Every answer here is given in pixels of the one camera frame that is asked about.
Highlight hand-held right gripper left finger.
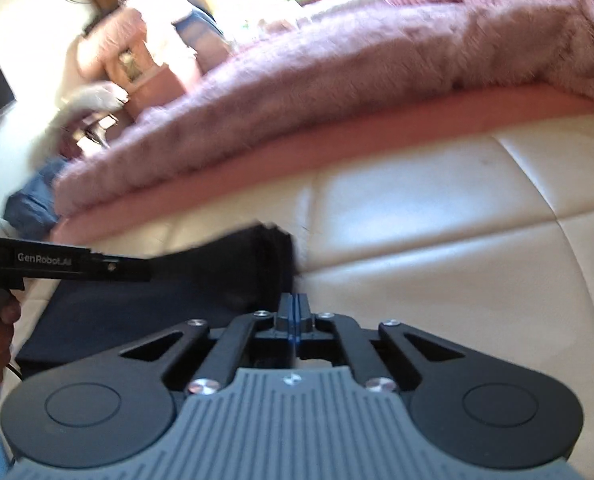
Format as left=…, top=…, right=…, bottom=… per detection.
left=120, top=294, right=294, bottom=394

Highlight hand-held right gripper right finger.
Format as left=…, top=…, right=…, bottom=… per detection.
left=293, top=294, right=466, bottom=393

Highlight black pants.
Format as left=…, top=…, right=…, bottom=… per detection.
left=14, top=221, right=299, bottom=377

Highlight cream leather bed bench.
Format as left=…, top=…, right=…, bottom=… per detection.
left=0, top=110, right=594, bottom=411

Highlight white fluffy cloth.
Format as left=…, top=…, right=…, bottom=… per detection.
left=47, top=82, right=129, bottom=137

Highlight pink bed sheet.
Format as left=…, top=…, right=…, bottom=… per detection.
left=52, top=81, right=594, bottom=244

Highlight pink bedding bundle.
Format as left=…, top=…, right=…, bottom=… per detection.
left=74, top=0, right=170, bottom=82

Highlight pink fluffy blanket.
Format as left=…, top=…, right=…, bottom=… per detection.
left=52, top=0, right=594, bottom=217

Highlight blue translucent bag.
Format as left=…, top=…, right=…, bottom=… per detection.
left=171, top=6, right=234, bottom=75

